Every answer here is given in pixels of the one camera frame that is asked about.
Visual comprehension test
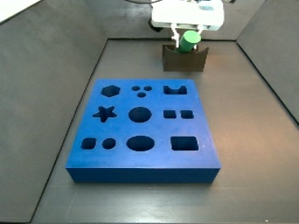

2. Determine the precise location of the black curved fixture stand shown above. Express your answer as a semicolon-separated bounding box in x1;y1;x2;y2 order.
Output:
163;45;210;72

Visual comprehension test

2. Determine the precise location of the green oval cylinder peg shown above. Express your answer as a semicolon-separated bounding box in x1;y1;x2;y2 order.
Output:
176;31;202;53

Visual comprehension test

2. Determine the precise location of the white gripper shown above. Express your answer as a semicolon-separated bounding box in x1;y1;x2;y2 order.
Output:
151;0;224;48

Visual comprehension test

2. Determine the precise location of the blue shape-sorting block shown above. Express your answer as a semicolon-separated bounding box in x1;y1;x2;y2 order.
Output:
65;79;220;183

